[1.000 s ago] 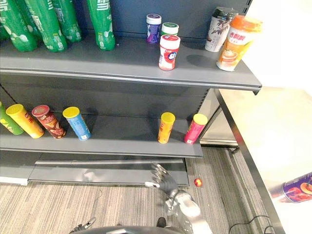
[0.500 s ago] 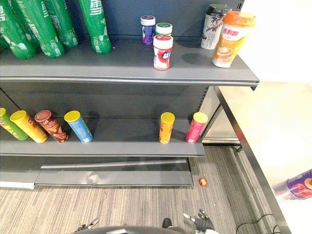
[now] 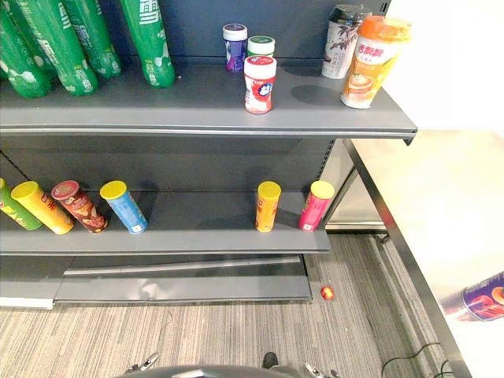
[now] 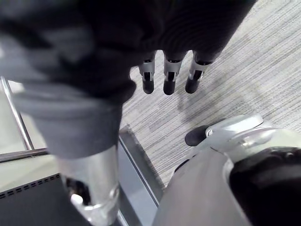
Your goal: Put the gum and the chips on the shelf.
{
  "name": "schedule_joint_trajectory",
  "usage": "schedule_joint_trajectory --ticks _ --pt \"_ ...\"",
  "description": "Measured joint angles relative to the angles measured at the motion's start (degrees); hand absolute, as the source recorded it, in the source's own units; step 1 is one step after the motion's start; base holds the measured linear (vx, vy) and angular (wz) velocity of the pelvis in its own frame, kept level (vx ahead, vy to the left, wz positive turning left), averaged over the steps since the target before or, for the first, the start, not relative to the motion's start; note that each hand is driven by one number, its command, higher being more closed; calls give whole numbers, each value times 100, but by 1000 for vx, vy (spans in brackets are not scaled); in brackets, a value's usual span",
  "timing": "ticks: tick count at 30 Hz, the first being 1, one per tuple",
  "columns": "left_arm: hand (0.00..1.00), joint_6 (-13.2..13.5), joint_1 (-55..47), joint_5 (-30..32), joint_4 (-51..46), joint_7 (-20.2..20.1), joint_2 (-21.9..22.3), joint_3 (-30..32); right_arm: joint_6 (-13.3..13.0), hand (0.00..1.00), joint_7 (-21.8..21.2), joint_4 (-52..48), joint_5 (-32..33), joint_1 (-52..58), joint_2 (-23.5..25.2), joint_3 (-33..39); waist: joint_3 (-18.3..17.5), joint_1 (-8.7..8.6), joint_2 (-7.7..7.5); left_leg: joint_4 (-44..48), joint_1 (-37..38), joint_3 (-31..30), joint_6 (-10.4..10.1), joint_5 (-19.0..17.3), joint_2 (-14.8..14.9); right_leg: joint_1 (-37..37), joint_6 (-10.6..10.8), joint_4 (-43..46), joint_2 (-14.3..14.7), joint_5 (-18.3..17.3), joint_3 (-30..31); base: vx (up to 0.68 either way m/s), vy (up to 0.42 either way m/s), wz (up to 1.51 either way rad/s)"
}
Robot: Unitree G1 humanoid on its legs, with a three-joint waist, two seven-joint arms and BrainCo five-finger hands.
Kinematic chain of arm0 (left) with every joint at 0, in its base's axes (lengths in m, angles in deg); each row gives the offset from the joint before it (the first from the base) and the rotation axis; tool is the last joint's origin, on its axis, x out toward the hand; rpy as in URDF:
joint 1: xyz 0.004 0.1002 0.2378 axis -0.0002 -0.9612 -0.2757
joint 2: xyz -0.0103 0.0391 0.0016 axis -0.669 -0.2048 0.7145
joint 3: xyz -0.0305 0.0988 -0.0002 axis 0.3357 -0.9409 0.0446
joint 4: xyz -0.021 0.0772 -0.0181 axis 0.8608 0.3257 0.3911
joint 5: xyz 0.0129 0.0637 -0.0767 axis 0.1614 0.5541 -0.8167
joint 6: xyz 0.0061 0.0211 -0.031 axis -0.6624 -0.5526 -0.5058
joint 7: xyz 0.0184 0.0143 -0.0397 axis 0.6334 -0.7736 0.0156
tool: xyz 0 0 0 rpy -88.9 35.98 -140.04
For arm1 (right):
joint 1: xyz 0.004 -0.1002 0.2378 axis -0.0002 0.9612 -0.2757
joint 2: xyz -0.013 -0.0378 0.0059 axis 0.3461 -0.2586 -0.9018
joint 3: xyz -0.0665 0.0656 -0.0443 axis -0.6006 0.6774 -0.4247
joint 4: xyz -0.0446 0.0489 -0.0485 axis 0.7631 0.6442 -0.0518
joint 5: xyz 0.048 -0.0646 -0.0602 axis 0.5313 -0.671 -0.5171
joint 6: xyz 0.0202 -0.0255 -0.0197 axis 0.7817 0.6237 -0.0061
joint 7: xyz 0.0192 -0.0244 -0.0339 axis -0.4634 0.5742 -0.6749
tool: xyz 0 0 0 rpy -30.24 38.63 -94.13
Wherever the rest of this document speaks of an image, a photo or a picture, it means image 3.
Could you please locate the brown chips can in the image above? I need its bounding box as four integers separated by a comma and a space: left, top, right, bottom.
50, 180, 109, 234

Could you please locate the grey shelf board with bottles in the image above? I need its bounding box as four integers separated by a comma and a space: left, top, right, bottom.
0, 57, 419, 147

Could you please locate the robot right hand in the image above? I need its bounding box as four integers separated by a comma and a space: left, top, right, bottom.
304, 361, 342, 378

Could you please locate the grey shelf board with cans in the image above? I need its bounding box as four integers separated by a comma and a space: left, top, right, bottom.
0, 189, 332, 256

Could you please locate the purple gum jar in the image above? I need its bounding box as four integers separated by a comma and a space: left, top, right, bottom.
222, 23, 250, 73

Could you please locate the green gum jar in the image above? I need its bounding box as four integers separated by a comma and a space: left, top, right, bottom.
246, 35, 276, 61

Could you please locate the orange chips can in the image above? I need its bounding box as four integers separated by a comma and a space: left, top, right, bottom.
255, 180, 283, 233

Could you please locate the black floor cable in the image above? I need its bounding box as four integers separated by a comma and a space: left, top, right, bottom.
379, 341, 454, 378

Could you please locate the dark grey shelf back panel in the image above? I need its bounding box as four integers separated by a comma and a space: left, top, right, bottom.
0, 0, 393, 198

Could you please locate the yellow chips can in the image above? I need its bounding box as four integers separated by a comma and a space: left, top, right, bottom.
10, 180, 76, 236

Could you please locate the purple chips can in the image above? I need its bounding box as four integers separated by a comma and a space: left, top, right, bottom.
439, 270, 504, 323

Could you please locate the pink chips can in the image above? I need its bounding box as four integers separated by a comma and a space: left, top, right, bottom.
297, 180, 336, 233

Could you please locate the grey shelf base board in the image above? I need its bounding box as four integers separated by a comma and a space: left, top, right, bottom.
53, 254, 314, 304

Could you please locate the steel frame table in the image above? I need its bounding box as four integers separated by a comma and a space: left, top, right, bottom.
343, 129, 504, 378

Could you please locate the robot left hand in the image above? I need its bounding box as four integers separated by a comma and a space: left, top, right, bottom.
124, 351, 160, 373

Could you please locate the green chips can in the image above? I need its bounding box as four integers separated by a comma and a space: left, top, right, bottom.
0, 177, 44, 232

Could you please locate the blue chips can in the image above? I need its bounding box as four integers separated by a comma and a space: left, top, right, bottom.
98, 180, 150, 235

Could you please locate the orange milk tea cup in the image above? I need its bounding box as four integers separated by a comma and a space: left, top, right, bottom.
340, 15, 413, 110

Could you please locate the red gum jar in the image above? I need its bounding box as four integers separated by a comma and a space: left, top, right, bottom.
243, 54, 278, 115

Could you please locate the white cup with black lid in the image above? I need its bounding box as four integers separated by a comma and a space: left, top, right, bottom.
321, 4, 372, 80

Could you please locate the green plastic drink bottle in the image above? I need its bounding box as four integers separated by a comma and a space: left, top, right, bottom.
61, 0, 122, 81
9, 0, 99, 97
119, 0, 176, 89
0, 5, 53, 100

